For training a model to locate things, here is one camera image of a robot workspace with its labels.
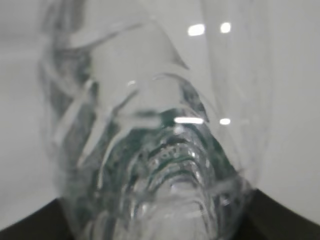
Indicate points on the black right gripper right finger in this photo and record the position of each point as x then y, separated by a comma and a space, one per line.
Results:
266, 219

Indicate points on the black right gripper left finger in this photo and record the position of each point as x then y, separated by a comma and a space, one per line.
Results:
47, 223

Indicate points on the clear green-label water bottle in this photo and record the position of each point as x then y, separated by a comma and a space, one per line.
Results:
153, 114

